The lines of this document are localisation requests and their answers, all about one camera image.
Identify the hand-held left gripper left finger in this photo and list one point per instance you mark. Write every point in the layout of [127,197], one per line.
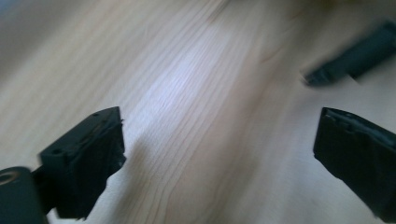
[84,161]

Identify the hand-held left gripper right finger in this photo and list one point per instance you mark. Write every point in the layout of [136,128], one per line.
[358,158]

